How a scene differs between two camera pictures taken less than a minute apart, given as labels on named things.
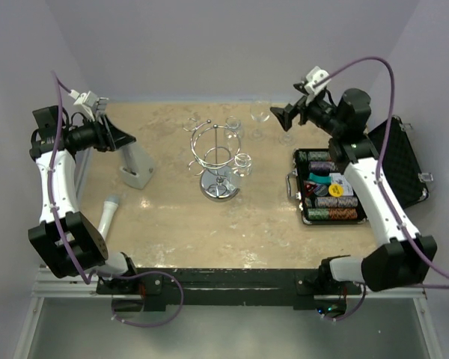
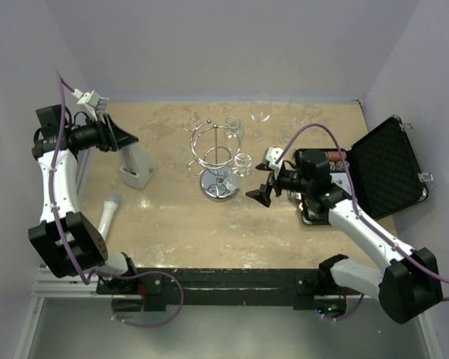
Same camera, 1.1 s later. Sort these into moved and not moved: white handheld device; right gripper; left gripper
Moved: right gripper
Not moved: white handheld device; left gripper
